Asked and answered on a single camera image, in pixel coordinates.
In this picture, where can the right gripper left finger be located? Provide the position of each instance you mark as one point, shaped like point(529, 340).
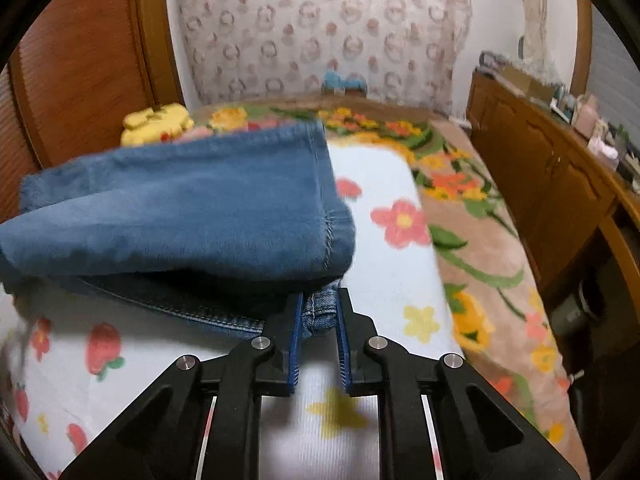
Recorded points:
point(200, 419)

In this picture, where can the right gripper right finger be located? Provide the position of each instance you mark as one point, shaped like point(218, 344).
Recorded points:
point(438, 418)

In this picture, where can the blue denim pants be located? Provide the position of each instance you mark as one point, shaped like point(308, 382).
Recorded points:
point(218, 231)

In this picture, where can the white floral strawberry towel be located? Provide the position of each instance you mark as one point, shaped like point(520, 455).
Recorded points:
point(70, 364)

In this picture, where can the brown floral blanket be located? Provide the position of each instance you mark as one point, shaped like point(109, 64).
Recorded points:
point(499, 318)

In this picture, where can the silver trash bin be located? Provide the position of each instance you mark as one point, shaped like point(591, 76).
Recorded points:
point(581, 308)

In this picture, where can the long wooden sideboard cabinet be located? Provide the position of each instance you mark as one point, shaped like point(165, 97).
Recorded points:
point(558, 194)

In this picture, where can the yellow Pikachu plush toy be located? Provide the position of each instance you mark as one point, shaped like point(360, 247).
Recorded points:
point(155, 125)

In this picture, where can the pink bottle on sideboard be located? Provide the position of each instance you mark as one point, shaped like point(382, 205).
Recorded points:
point(586, 115)

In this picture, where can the cardboard box on sideboard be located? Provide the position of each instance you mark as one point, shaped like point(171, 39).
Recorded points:
point(531, 87)

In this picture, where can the grey window blind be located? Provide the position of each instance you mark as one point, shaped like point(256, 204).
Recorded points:
point(613, 76)

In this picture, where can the blue item at bed end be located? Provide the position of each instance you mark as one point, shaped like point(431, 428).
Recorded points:
point(336, 85)

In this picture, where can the pink circle patterned curtain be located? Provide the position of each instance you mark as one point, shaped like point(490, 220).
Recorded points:
point(400, 51)

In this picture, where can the cream lace tied curtain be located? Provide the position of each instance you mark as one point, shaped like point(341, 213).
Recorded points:
point(535, 31)

